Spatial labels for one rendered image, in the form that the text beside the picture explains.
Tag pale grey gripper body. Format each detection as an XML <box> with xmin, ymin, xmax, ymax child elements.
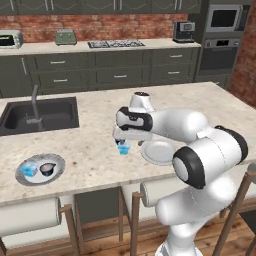
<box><xmin>112</xmin><ymin>125</ymin><xmax>154</xmax><ymax>142</ymax></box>

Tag blue yogurt container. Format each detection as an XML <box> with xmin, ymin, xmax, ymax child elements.
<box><xmin>117</xmin><ymin>139</ymin><xmax>131</xmax><ymax>156</ymax></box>
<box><xmin>19</xmin><ymin>161</ymin><xmax>39</xmax><ymax>178</ymax></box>

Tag white plate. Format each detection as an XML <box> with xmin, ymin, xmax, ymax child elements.
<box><xmin>139</xmin><ymin>137</ymin><xmax>178</xmax><ymax>167</ymax></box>

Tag wooden stool with white cushion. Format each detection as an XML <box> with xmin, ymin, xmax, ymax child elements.
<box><xmin>117</xmin><ymin>175</ymin><xmax>188</xmax><ymax>256</ymax></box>
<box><xmin>212</xmin><ymin>162</ymin><xmax>256</xmax><ymax>256</ymax></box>
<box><xmin>0</xmin><ymin>196</ymin><xmax>82</xmax><ymax>256</ymax></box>

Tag dark green island cabinet panel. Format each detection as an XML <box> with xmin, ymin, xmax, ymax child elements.
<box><xmin>73</xmin><ymin>186</ymin><xmax>122</xmax><ymax>226</ymax></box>

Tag black sink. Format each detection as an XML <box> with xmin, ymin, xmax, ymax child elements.
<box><xmin>0</xmin><ymin>96</ymin><xmax>81</xmax><ymax>137</ymax></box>

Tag dark green lower cupboards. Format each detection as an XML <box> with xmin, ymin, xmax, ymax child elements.
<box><xmin>0</xmin><ymin>46</ymin><xmax>202</xmax><ymax>99</ymax></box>

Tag dark green cupboards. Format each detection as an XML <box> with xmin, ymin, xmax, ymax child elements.
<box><xmin>0</xmin><ymin>46</ymin><xmax>202</xmax><ymax>99</ymax></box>
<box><xmin>0</xmin><ymin>0</ymin><xmax>203</xmax><ymax>15</ymax></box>

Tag grey tap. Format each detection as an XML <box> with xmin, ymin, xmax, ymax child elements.
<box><xmin>26</xmin><ymin>84</ymin><xmax>45</xmax><ymax>132</ymax></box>

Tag black hob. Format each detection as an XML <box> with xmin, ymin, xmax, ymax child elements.
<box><xmin>86</xmin><ymin>38</ymin><xmax>146</xmax><ymax>50</ymax></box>

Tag silver built-in oven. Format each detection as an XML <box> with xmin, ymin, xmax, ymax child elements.
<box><xmin>195</xmin><ymin>36</ymin><xmax>243</xmax><ymax>82</ymax></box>

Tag black coffee machine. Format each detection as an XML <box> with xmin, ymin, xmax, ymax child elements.
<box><xmin>172</xmin><ymin>20</ymin><xmax>196</xmax><ymax>44</ymax></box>

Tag green toaster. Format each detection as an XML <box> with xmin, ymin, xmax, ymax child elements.
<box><xmin>54</xmin><ymin>28</ymin><xmax>78</xmax><ymax>47</ymax></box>

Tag dark green upper cupboards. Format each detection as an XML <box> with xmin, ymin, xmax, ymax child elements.
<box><xmin>0</xmin><ymin>0</ymin><xmax>203</xmax><ymax>15</ymax></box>

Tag silver toaster oven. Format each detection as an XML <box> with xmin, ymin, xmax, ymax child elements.
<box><xmin>0</xmin><ymin>29</ymin><xmax>25</xmax><ymax>50</ymax></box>

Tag silver microwave oven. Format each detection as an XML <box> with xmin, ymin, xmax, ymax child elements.
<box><xmin>204</xmin><ymin>3</ymin><xmax>252</xmax><ymax>34</ymax></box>

